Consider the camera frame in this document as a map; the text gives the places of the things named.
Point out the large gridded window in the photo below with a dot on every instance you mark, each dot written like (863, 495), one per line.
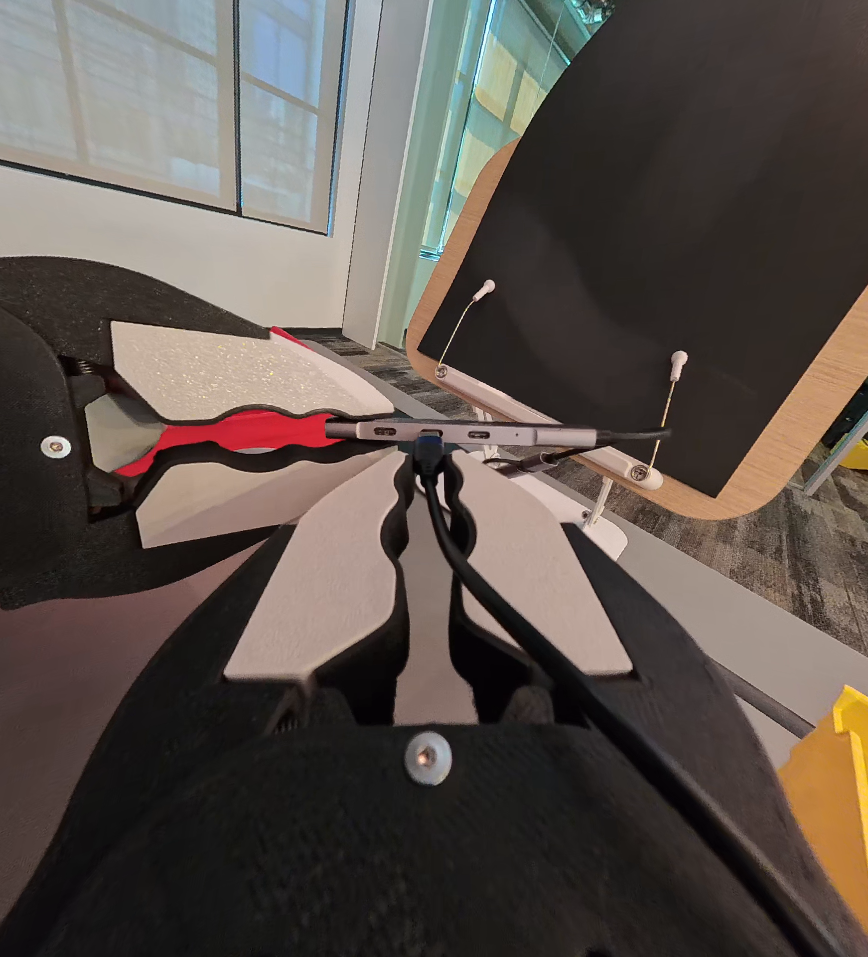
(105, 90)

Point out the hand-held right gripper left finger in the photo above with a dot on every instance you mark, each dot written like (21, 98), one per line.
(322, 598)

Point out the grey usb hub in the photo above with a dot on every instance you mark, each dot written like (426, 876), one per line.
(531, 433)

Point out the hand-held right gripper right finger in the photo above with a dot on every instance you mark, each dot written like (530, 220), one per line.
(546, 613)

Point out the yellow plastic bin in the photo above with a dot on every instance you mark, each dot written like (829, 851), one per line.
(830, 822)

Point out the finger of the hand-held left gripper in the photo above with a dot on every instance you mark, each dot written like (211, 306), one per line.
(240, 370)
(240, 497)

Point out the black cover sheet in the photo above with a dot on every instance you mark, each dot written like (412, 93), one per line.
(666, 224)

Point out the red plastic bin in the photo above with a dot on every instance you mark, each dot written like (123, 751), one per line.
(269, 433)

